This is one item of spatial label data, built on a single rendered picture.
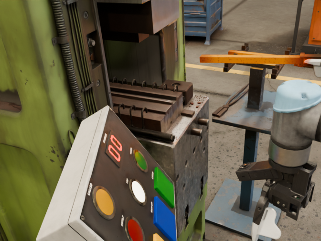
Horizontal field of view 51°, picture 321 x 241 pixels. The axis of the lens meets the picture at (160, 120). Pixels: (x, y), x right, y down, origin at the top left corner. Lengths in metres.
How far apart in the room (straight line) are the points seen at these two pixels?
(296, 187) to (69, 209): 0.43
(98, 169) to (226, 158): 2.02
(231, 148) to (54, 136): 1.91
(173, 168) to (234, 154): 1.48
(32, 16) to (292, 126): 0.58
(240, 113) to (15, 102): 1.05
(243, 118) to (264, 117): 0.10
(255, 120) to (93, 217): 1.21
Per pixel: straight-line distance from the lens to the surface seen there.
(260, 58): 1.22
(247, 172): 0.76
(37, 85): 0.87
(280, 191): 0.72
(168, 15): 1.08
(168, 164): 1.15
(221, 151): 2.62
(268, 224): 0.76
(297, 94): 0.60
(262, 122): 1.61
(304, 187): 0.71
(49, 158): 0.99
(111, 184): 0.61
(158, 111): 1.15
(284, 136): 0.64
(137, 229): 0.62
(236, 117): 1.63
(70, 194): 0.56
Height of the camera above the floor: 1.55
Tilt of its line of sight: 31 degrees down
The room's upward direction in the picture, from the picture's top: 4 degrees counter-clockwise
